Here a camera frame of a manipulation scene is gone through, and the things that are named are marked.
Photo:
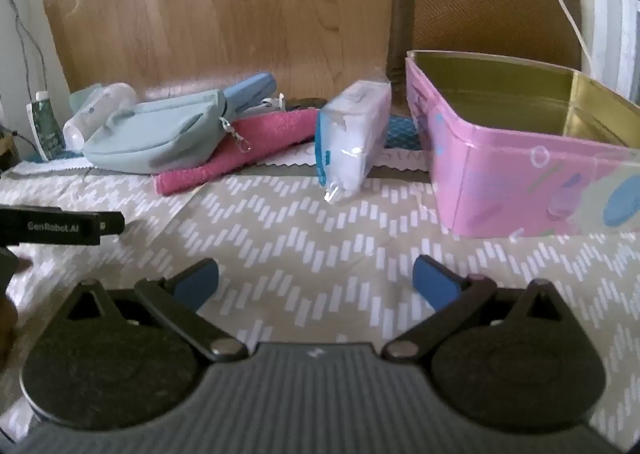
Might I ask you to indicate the pink tin box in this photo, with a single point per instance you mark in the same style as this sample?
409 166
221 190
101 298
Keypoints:
500 184

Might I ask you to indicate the pale blue zip pouch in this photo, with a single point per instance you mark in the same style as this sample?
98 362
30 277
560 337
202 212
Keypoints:
150 133

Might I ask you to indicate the white sachet with navy circle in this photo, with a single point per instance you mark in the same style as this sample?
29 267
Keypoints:
272 103

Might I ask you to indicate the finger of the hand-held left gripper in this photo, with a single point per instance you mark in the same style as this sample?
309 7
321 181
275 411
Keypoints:
112 224

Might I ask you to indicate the blue pencil case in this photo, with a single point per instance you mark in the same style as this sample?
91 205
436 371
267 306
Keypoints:
250 86

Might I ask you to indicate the beige chevron tablecloth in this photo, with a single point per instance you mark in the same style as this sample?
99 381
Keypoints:
300 244

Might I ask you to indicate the green white drink carton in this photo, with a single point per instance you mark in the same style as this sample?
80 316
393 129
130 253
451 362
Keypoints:
47 128

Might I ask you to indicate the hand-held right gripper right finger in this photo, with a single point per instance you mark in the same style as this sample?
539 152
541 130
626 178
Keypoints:
435 284

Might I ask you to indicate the wood pattern board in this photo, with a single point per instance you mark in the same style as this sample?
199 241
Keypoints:
200 8

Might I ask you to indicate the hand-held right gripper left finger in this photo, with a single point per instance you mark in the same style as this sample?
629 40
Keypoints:
197 284

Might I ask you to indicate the white window frame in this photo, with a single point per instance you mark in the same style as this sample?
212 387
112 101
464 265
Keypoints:
607 8

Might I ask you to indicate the paper cups in plastic bag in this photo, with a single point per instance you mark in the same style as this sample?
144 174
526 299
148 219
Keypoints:
100 103

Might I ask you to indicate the white tissue packet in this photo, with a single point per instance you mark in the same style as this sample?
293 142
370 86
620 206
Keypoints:
350 143

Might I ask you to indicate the pale green cup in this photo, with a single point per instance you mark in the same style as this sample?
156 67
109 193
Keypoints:
80 97

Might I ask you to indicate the pink towel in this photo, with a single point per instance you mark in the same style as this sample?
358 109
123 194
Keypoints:
280 131

